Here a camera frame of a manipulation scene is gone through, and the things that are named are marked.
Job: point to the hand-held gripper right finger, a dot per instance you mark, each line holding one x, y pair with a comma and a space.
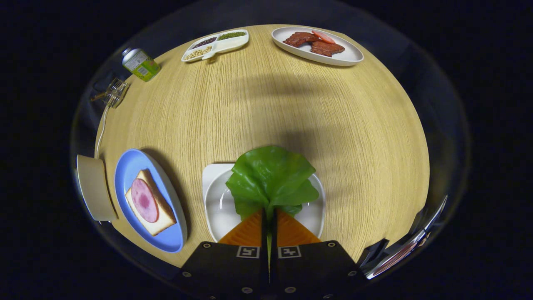
316, 266

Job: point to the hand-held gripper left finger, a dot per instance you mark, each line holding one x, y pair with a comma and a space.
225, 266

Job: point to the green lettuce leaf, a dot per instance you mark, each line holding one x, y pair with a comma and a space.
270, 175

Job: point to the white square plate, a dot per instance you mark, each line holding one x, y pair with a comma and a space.
216, 208

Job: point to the bread slice with ham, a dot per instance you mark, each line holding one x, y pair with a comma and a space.
164, 221

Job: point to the dark shiny object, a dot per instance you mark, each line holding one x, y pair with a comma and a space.
395, 254

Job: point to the pink ham slice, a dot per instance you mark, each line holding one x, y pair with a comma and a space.
143, 200

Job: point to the blue round plate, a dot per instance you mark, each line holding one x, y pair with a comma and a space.
129, 166

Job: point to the white toaster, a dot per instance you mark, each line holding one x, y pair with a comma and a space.
93, 187

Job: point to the white oval meat plate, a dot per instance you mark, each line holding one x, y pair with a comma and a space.
345, 56

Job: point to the pile of yellow soybeans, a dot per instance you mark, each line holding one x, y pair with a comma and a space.
198, 53

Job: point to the brown meat slice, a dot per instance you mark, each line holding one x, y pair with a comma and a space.
299, 38
327, 48

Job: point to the green drink bottle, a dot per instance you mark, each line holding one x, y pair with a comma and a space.
141, 64

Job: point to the white divided dish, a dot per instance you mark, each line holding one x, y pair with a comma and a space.
233, 43

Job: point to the pile of dark red beans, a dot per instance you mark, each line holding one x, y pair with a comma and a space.
205, 42

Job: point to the pink sausage slice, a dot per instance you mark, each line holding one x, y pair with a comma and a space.
323, 36

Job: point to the pile of green beans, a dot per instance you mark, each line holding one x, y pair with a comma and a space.
232, 36

